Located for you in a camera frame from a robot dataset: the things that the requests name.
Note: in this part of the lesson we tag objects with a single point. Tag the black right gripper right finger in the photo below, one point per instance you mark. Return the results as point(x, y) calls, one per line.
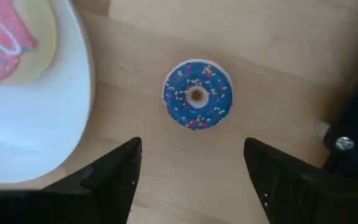
point(284, 186)

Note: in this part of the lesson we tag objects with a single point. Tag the large pink iced donut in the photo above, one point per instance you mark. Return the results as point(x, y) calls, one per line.
point(2, 43)

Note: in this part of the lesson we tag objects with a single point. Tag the white plate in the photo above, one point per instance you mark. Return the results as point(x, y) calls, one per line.
point(36, 130)

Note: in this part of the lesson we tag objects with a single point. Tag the small dark blue sprinkled donut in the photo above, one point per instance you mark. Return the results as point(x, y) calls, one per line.
point(179, 105)

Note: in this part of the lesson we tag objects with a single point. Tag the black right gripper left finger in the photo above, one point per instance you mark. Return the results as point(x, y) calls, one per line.
point(110, 186)

